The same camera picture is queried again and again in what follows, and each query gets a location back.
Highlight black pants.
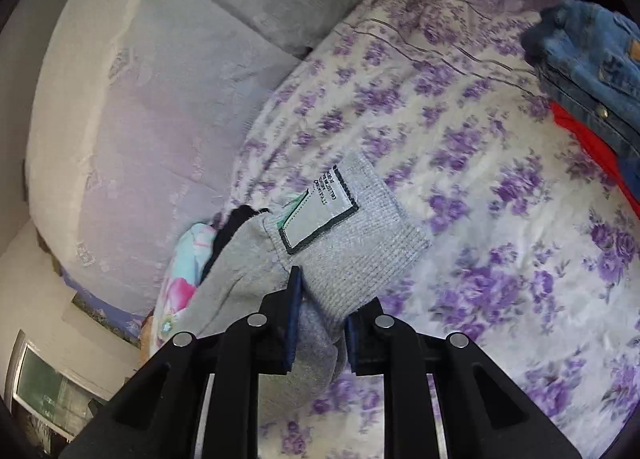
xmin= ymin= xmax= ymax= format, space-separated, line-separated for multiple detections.
xmin=210 ymin=205 xmax=271 ymax=285

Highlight purple floral bedsheet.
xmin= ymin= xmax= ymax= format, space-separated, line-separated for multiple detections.
xmin=190 ymin=0 xmax=640 ymax=459

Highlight grey pants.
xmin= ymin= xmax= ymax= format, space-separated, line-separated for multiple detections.
xmin=187 ymin=151 xmax=433 ymax=412

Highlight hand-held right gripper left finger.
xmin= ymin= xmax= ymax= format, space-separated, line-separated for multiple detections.
xmin=60 ymin=266 xmax=304 ymax=459

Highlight colourful floral quilt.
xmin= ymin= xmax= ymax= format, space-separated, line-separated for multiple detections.
xmin=150 ymin=223 xmax=222 ymax=355

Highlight metal framed glass panel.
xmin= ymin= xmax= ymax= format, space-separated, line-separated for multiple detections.
xmin=7 ymin=329 xmax=108 ymax=440

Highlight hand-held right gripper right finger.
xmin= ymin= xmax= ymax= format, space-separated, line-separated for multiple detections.
xmin=344 ymin=298 xmax=583 ymax=459

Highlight blue printed cloth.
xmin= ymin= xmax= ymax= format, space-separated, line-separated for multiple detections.
xmin=59 ymin=264 xmax=153 ymax=340

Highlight blue jeans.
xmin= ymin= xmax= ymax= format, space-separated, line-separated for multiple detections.
xmin=520 ymin=0 xmax=640 ymax=220

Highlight red cloth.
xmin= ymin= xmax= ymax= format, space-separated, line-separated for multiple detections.
xmin=550 ymin=101 xmax=627 ymax=190

